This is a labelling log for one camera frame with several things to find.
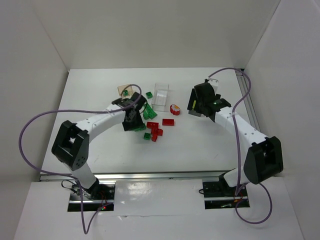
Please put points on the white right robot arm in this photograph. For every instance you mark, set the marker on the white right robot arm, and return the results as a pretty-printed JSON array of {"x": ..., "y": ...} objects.
[{"x": 226, "y": 119}]

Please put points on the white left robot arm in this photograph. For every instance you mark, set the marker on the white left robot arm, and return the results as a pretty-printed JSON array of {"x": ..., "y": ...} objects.
[{"x": 71, "y": 145}]

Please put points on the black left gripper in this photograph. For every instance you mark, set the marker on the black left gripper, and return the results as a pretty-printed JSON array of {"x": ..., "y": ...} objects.
[{"x": 133, "y": 124}]

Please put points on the red lego flat plate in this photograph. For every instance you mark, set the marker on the red lego flat plate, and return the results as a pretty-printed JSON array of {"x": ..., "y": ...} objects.
[{"x": 152, "y": 125}]

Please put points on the aluminium side rail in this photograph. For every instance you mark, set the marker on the aluminium side rail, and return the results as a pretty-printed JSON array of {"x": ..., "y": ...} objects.
[{"x": 250, "y": 100}]

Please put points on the long green lego brick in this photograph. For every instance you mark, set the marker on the long green lego brick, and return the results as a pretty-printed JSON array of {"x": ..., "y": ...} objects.
[{"x": 148, "y": 112}]

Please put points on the small green lego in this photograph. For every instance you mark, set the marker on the small green lego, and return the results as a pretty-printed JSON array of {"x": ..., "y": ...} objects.
[{"x": 149, "y": 95}]

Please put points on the green square lego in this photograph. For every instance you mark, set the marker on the green square lego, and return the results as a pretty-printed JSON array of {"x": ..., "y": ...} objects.
[{"x": 147, "y": 136}]

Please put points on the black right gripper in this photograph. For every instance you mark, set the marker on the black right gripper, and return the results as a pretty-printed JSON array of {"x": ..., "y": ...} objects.
[{"x": 194, "y": 104}]

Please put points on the red sloped lego brick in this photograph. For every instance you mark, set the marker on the red sloped lego brick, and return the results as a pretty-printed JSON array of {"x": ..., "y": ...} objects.
[{"x": 157, "y": 131}]

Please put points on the small red lego brick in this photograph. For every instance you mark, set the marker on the small red lego brick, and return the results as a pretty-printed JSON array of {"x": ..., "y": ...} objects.
[{"x": 154, "y": 137}]

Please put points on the clear plastic container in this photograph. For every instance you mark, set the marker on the clear plastic container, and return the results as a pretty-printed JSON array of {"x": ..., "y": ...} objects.
[{"x": 160, "y": 96}]

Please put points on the green sloped lego front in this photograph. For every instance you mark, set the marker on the green sloped lego front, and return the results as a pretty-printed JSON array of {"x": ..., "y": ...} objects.
[{"x": 125, "y": 93}]

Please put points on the smoky grey plastic container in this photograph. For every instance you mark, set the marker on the smoky grey plastic container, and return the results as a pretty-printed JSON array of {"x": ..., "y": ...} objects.
[{"x": 194, "y": 113}]

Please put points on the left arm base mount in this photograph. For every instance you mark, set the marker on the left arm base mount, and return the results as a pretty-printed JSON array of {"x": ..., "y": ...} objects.
[{"x": 103, "y": 199}]

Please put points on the red flower lego brick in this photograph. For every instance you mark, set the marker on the red flower lego brick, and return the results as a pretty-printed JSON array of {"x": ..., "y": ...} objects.
[{"x": 174, "y": 109}]

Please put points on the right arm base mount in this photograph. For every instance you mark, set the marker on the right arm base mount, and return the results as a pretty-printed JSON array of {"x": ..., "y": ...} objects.
[{"x": 218, "y": 196}]

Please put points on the brown tinted plastic container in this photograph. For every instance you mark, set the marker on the brown tinted plastic container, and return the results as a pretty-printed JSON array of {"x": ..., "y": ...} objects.
[{"x": 128, "y": 87}]

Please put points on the long red lego brick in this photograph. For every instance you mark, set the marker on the long red lego brick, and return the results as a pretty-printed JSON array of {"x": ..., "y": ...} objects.
[{"x": 168, "y": 122}]

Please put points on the aluminium front rail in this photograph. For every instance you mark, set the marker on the aluminium front rail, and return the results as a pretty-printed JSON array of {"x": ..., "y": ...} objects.
[{"x": 159, "y": 175}]

